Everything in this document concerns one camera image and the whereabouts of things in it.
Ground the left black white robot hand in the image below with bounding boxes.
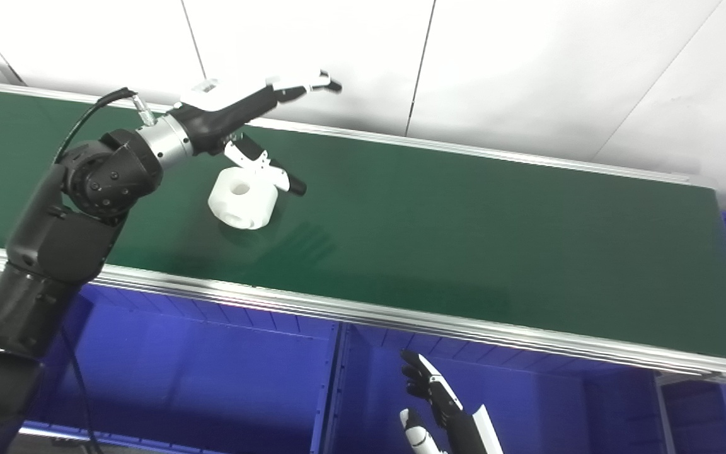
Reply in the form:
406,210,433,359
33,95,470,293
168,69,343,196

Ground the black wrist cable with connector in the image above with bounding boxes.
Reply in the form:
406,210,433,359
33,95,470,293
53,87,159,168

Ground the white cylindrical plastic part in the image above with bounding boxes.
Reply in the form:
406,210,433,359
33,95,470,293
207,165,280,230

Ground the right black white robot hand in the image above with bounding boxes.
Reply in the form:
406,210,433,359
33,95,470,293
399,350,505,454

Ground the green conveyor belt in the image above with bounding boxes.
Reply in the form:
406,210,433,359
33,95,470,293
0,77,726,387
0,85,726,364

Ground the thin black cable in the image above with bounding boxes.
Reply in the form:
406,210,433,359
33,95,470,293
59,325,104,454

